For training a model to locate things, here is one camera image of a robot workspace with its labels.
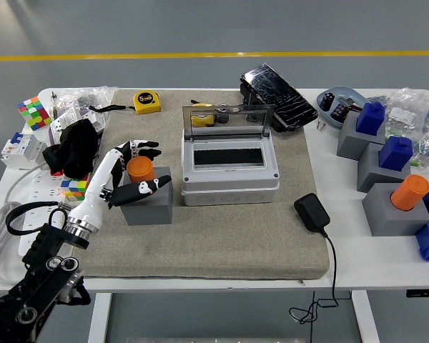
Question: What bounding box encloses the black case with cracked glass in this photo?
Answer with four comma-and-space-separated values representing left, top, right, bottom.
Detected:
240, 63, 319, 133

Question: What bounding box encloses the clear bag with white labels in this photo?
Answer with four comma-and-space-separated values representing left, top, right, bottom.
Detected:
366, 87, 429, 136

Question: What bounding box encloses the smoky transparent box lid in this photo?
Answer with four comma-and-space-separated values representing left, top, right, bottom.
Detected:
182, 104, 275, 140

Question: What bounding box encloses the white table leg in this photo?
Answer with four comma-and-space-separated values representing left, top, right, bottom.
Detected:
87, 292, 112, 343
350, 289, 380, 343

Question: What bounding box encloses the white circuit breaker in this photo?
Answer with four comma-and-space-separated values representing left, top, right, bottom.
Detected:
0, 131, 48, 171

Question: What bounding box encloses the white power strip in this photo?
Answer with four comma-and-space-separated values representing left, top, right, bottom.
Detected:
18, 170, 76, 257

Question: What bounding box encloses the black power adapter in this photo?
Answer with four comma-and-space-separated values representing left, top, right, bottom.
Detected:
293, 193, 332, 233

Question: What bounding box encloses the round yellow tape measure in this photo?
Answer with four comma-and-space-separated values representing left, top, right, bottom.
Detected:
189, 102, 216, 128

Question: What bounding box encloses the black adapter cord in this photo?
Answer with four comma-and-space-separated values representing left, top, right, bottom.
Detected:
288, 230, 340, 325

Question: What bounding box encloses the clear plastic bag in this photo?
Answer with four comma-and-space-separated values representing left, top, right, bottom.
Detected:
55, 85, 117, 111

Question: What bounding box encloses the grey electrical junction box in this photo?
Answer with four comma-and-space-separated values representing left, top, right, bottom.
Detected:
180, 130, 282, 207

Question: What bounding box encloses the blue block battery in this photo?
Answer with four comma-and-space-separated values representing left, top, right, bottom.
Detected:
355, 101, 386, 136
378, 135, 414, 171

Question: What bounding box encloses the grey block with round hole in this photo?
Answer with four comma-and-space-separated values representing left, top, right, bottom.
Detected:
119, 166, 174, 226

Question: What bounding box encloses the black tape measure strap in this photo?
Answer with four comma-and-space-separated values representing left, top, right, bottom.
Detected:
88, 104, 137, 114

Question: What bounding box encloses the grey holder block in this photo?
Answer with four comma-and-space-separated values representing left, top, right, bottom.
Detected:
356, 141, 412, 194
336, 112, 387, 160
361, 182, 429, 237

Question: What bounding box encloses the large colourful puzzle cube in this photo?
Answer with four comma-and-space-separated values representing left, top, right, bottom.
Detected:
16, 96, 53, 131

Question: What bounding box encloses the blue-grey oval dish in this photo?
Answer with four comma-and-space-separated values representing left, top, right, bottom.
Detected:
315, 85, 369, 129

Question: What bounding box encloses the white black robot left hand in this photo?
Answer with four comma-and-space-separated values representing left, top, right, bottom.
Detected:
66, 139, 173, 232

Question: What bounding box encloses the small colourful puzzle cube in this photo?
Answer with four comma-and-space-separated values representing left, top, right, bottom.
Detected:
60, 173, 92, 202

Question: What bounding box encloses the small metal component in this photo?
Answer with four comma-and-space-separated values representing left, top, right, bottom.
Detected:
339, 95, 362, 111

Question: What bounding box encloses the square yellow tape measure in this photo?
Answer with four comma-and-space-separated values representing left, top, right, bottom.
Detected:
133, 90, 162, 115

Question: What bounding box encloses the grey-brown mat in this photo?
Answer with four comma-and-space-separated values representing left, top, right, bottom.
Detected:
71, 88, 330, 280

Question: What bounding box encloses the black cloth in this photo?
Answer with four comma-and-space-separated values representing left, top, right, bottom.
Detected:
41, 119, 100, 179

